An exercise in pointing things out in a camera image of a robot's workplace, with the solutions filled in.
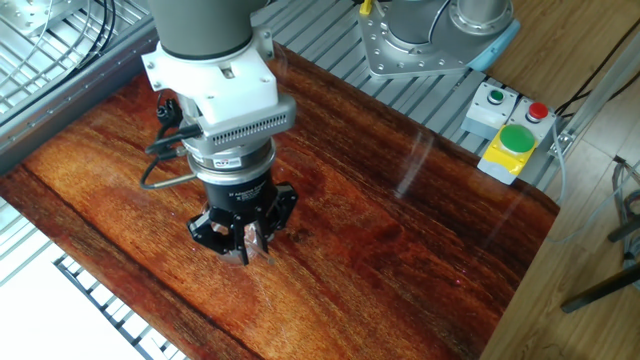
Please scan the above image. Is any thin white cable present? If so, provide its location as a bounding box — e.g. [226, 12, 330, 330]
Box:
[0, 0, 101, 116]

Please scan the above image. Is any grey aluminium table rail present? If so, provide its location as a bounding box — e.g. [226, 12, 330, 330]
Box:
[0, 19, 161, 176]

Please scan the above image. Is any clear glass stirring rod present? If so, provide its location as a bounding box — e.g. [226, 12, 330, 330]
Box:
[254, 227, 276, 265]

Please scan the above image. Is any black cable bundle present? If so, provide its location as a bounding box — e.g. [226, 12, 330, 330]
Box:
[74, 0, 119, 69]

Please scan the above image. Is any glossy wood-grain mat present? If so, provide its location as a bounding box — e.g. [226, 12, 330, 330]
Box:
[0, 42, 560, 360]

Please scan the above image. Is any spare silver mounting plate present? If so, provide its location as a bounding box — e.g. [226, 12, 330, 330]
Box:
[0, 0, 86, 37]

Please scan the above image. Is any grey box with red button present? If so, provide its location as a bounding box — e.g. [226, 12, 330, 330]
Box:
[507, 97, 557, 151]

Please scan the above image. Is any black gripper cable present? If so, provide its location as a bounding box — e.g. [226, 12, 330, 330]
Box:
[139, 92, 204, 191]

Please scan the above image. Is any yellow box with green mushroom button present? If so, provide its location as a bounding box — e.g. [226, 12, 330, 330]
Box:
[476, 123, 540, 186]

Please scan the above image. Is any grey box with green button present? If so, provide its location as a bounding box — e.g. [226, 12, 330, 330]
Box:
[460, 81, 519, 141]

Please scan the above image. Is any silver force torque sensor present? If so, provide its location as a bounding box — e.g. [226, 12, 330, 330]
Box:
[184, 137, 277, 187]

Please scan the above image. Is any white vented wrist mount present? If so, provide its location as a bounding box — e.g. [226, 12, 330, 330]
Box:
[141, 27, 298, 149]

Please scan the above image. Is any aluminium frame post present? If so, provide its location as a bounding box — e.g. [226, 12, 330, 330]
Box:
[549, 39, 640, 156]

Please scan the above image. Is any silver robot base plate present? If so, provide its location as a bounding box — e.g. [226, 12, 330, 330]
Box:
[357, 0, 521, 81]

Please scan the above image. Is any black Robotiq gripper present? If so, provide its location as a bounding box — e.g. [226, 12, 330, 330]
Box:
[187, 168, 300, 266]

